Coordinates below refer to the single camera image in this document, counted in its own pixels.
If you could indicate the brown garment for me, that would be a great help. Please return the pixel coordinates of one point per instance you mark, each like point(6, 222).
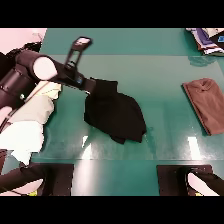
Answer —
point(208, 105)

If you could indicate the white garment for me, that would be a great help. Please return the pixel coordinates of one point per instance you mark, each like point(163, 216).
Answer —
point(21, 140)

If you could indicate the cream garment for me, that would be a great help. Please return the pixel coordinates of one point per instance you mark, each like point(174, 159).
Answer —
point(38, 106)

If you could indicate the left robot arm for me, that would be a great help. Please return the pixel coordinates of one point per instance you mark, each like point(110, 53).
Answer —
point(20, 80)

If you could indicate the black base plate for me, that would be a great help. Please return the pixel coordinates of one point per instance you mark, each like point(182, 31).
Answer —
point(170, 180)
point(60, 180)

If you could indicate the heap of clothes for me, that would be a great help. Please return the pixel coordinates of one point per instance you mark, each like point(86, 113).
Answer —
point(206, 41)

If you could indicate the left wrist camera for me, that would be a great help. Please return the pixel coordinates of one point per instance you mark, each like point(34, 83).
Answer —
point(82, 41)

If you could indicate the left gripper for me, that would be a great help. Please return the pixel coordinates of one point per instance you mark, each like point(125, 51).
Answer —
point(78, 81)

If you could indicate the black garment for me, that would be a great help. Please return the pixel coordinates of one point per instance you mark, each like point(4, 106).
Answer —
point(115, 113)

